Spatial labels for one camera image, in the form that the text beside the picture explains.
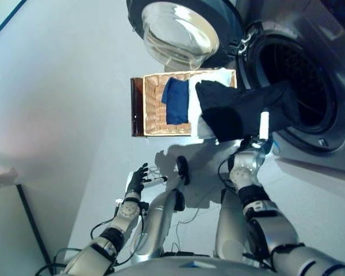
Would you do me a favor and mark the black garment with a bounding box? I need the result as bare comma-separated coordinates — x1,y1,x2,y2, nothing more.
195,80,301,144

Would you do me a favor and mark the silver right robot leg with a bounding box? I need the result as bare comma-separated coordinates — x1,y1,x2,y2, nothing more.
214,188,274,263

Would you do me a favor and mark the grey robot torso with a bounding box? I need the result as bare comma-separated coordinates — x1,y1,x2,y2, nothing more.
109,254,277,276

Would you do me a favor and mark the wicker laundry basket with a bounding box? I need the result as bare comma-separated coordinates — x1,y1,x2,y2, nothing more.
143,68,237,136

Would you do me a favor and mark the brown acrylic stand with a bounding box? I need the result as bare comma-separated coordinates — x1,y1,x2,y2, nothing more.
129,77,146,137

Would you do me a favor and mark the silver left robot leg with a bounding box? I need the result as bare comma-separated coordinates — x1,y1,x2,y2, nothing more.
131,155,191,264

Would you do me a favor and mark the blue garment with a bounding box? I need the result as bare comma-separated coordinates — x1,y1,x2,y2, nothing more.
161,78,190,125

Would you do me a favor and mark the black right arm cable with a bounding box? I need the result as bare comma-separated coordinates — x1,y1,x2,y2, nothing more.
218,156,240,189

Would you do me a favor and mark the silver robot leg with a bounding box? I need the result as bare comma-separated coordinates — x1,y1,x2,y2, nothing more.
131,155,191,264
214,188,274,263

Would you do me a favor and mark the white garment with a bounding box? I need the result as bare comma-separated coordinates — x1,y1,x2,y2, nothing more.
187,68,234,140

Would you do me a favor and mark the grey front-load washing machine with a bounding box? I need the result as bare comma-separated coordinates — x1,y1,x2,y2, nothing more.
232,0,345,174

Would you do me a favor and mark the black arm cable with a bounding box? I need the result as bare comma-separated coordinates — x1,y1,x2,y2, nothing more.
218,156,240,189
34,214,150,276

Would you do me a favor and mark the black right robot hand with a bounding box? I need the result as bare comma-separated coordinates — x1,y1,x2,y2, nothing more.
240,110,274,151

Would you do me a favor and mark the round glass washer door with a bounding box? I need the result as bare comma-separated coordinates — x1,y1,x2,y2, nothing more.
126,0,244,70

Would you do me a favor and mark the white panel black edge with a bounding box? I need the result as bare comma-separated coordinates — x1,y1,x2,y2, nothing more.
0,183,54,276

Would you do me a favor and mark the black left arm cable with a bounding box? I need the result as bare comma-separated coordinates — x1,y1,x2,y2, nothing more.
34,214,150,276

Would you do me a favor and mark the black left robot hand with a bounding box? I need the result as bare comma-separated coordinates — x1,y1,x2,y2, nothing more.
125,162,168,200

